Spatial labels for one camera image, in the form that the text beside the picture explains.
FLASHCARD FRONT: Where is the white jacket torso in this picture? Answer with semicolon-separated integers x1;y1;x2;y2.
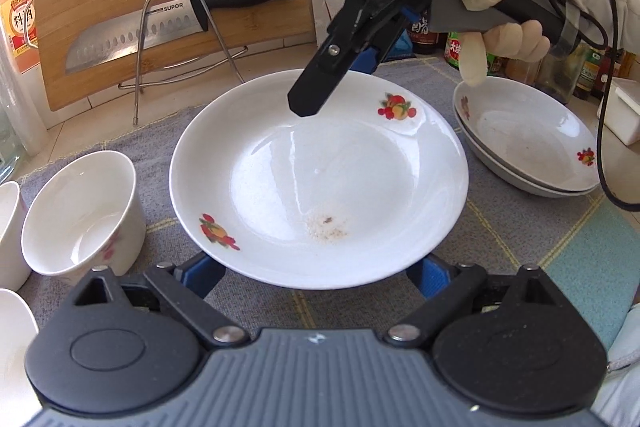
591;305;640;427

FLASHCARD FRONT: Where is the dark vinegar bottle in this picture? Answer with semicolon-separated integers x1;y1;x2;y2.
408;15;448;55

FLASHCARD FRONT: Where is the black cable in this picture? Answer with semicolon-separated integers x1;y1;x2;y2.
497;0;640;212

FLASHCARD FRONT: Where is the white plate with fruit print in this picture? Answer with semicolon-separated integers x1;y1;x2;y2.
169;70;469;291

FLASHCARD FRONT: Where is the metal wire rack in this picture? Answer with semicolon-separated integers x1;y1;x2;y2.
132;0;245;128

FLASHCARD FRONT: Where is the white cup bowl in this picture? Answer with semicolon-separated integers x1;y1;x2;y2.
21;150;146;285

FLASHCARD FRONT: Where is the green lid mushroom sauce jar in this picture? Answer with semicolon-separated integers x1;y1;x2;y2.
444;31;460;69

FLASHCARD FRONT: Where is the clear glass bottle red cap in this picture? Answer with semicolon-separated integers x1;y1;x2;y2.
534;43;590;105

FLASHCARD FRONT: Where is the santoku knife black handle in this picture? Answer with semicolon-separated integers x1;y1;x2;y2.
65;0;272;74

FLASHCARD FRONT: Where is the white plastic box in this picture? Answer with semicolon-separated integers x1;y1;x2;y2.
604;77;640;146

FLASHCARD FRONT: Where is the white plate bottom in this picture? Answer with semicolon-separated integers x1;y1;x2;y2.
454;110;594;198

